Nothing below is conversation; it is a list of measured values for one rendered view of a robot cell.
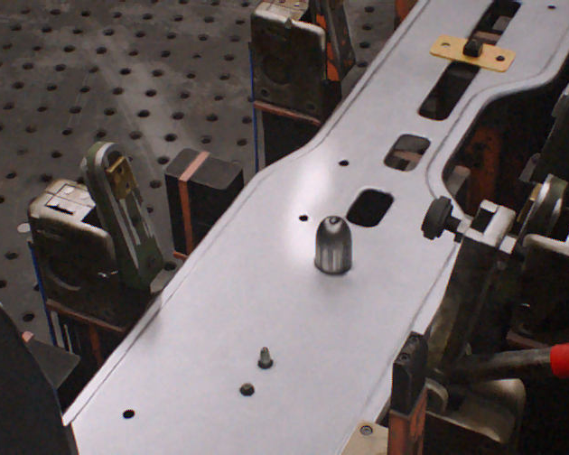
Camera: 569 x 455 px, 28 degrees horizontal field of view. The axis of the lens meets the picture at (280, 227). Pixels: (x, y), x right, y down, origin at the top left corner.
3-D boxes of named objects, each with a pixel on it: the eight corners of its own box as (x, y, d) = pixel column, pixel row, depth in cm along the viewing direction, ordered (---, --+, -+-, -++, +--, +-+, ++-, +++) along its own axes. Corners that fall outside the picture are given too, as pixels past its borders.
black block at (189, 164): (198, 329, 133) (173, 131, 113) (279, 359, 130) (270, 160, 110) (162, 376, 128) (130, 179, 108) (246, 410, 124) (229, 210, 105)
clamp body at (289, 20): (275, 211, 148) (264, -25, 124) (361, 239, 143) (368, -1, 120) (240, 256, 142) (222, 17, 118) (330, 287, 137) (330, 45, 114)
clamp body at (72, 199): (107, 396, 126) (54, 153, 103) (199, 434, 122) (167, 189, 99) (59, 458, 121) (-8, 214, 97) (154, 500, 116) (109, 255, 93)
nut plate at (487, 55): (427, 54, 120) (428, 44, 119) (441, 35, 122) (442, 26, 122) (504, 73, 117) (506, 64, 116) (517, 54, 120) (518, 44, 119)
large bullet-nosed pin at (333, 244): (324, 256, 101) (324, 200, 96) (358, 267, 100) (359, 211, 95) (309, 280, 99) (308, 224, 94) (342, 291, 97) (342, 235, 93)
